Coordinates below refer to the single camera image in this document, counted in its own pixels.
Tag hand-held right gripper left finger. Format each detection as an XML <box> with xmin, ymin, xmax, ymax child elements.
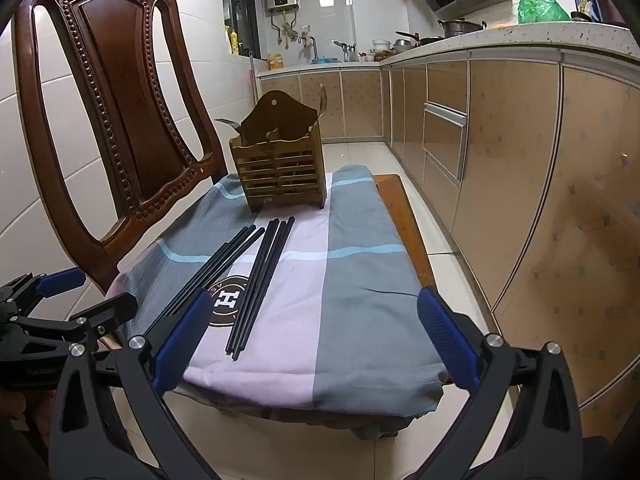
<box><xmin>47</xmin><ymin>290</ymin><xmax>213</xmax><ymax>480</ymax></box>

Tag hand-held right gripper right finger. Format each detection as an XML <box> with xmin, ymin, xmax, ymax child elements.
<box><xmin>415</xmin><ymin>287</ymin><xmax>584</xmax><ymax>480</ymax></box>

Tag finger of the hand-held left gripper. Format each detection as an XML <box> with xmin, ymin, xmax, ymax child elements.
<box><xmin>69</xmin><ymin>292</ymin><xmax>139</xmax><ymax>348</ymax></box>
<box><xmin>0</xmin><ymin>266</ymin><xmax>87</xmax><ymax>311</ymax></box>

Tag bundle of black chopsticks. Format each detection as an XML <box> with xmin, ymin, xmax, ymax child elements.
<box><xmin>145</xmin><ymin>216</ymin><xmax>296</xmax><ymax>362</ymax></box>

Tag wooden slatted utensil holder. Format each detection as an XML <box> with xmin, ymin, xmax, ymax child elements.
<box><xmin>229</xmin><ymin>89</ymin><xmax>329</xmax><ymax>211</ymax></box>

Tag grey and pink checked cloth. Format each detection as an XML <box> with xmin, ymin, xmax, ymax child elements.
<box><xmin>107</xmin><ymin>165</ymin><xmax>449</xmax><ymax>441</ymax></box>

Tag carved wooden chair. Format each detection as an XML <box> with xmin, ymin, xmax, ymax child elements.
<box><xmin>12</xmin><ymin>0</ymin><xmax>437</xmax><ymax>361</ymax></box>

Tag beige kitchen cabinets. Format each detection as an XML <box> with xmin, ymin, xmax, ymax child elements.
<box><xmin>257</xmin><ymin>45</ymin><xmax>640</xmax><ymax>411</ymax></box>

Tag dark frying pan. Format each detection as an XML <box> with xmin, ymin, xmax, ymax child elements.
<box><xmin>397</xmin><ymin>30</ymin><xmax>444</xmax><ymax>46</ymax></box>

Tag metal cooking pot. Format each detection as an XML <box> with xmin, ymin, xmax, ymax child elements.
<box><xmin>438</xmin><ymin>17</ymin><xmax>487</xmax><ymax>39</ymax></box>

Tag speckled kitchen countertop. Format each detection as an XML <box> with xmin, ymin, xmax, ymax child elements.
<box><xmin>257</xmin><ymin>21</ymin><xmax>640</xmax><ymax>79</ymax></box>

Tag dark window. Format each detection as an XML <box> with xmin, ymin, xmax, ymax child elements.
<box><xmin>220</xmin><ymin>0</ymin><xmax>261</xmax><ymax>59</ymax></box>

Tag green plastic bag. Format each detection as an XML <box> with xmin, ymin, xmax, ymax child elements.
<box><xmin>517</xmin><ymin>0</ymin><xmax>571</xmax><ymax>25</ymax></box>

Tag blue snack bag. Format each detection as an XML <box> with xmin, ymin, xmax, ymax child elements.
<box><xmin>565</xmin><ymin>0</ymin><xmax>602</xmax><ymax>22</ymax></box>

